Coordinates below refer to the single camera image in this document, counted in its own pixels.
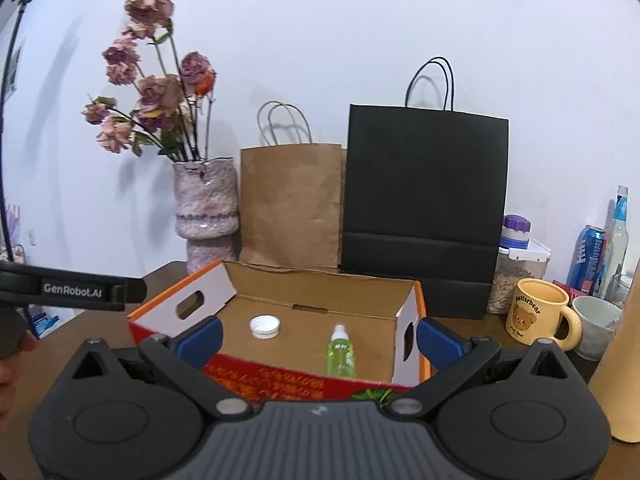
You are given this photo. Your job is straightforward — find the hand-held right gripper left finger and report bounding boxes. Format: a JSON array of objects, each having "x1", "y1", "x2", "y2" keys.
[{"x1": 65, "y1": 316, "x2": 256, "y2": 420}]

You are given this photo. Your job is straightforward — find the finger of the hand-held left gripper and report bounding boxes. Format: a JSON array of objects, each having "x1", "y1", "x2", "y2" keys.
[{"x1": 0, "y1": 260, "x2": 148, "y2": 312}]

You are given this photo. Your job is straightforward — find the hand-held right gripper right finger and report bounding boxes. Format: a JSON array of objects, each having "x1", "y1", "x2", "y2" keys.
[{"x1": 384, "y1": 317, "x2": 576, "y2": 420}]

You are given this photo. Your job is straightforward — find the green spray bottle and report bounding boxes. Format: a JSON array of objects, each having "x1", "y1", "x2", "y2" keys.
[{"x1": 326, "y1": 324, "x2": 357, "y2": 380}]

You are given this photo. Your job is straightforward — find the red and white cardboard box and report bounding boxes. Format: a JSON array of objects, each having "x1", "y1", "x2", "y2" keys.
[{"x1": 126, "y1": 259, "x2": 432, "y2": 403}]

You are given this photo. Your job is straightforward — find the person's left hand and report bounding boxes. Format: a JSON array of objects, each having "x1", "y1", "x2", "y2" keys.
[{"x1": 0, "y1": 332, "x2": 39, "y2": 426}]

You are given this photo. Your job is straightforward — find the blue and white packets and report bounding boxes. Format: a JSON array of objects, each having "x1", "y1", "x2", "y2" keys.
[{"x1": 29, "y1": 311, "x2": 60, "y2": 339}]

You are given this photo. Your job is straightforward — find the white round bottle cap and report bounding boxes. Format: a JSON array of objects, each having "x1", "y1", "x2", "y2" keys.
[{"x1": 249, "y1": 315, "x2": 281, "y2": 339}]

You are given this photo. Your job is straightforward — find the basket with pink things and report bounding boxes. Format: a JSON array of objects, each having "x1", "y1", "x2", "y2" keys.
[{"x1": 0, "y1": 204, "x2": 25, "y2": 264}]

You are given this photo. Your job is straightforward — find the clear seed food container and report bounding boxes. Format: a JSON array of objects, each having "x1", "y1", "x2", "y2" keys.
[{"x1": 487, "y1": 240, "x2": 552, "y2": 316}]

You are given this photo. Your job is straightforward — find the yellow bear mug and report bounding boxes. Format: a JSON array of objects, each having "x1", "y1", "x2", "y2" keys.
[{"x1": 505, "y1": 277, "x2": 584, "y2": 351}]

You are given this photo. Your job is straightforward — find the purple and white jar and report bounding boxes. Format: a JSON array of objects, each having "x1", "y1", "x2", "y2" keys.
[{"x1": 501, "y1": 214, "x2": 531, "y2": 251}]

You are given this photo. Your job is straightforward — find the pink knitted vase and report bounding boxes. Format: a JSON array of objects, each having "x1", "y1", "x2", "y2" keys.
[{"x1": 172, "y1": 157, "x2": 241, "y2": 276}]

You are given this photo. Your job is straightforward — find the red packet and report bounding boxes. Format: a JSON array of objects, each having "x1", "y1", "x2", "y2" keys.
[{"x1": 552, "y1": 280, "x2": 585, "y2": 306}]

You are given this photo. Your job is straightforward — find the white ceramic cup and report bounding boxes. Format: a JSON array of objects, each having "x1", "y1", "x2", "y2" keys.
[{"x1": 571, "y1": 296, "x2": 623, "y2": 361}]

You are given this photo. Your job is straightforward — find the black paper bag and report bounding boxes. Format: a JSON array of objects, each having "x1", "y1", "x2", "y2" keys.
[{"x1": 340, "y1": 56, "x2": 511, "y2": 320}]

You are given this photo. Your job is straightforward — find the brown paper bag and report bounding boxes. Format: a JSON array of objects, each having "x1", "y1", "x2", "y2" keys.
[{"x1": 239, "y1": 101, "x2": 346, "y2": 273}]

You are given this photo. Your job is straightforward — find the blue drink can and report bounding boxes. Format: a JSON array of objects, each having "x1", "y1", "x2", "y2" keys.
[{"x1": 567, "y1": 225, "x2": 607, "y2": 297}]

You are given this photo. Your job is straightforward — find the beige cylinder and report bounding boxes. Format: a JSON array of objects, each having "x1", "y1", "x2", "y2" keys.
[{"x1": 587, "y1": 255, "x2": 640, "y2": 445}]

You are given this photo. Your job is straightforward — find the clear drinking glass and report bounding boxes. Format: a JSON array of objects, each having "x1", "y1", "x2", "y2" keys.
[{"x1": 607, "y1": 274, "x2": 636, "y2": 311}]

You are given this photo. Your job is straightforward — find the glass bottle with blue label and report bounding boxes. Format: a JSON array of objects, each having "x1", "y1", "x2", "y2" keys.
[{"x1": 597, "y1": 185, "x2": 631, "y2": 301}]

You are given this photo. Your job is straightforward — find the dried pink rose bouquet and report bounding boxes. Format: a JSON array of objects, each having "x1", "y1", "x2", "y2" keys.
[{"x1": 82, "y1": 0, "x2": 218, "y2": 163}]

